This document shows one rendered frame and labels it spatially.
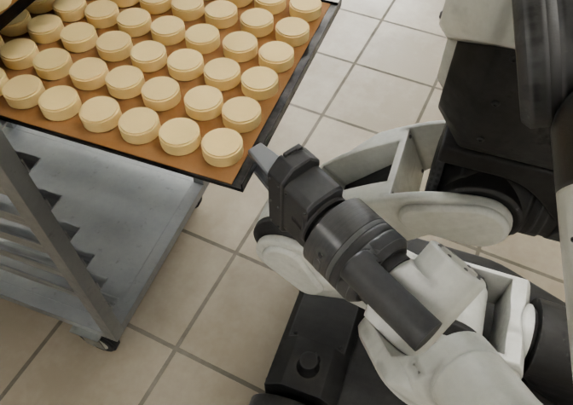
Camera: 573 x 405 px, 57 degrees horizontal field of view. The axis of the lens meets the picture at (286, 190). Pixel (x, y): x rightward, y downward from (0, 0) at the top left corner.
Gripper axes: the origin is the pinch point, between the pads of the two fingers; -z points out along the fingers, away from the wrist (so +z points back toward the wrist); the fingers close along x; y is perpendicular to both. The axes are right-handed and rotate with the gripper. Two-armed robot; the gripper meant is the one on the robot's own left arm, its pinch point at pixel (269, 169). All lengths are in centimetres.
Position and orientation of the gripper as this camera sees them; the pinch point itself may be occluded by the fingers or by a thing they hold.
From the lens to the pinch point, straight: 62.3
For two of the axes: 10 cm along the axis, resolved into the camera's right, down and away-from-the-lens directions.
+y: -7.7, 5.1, -3.9
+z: 6.4, 6.1, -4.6
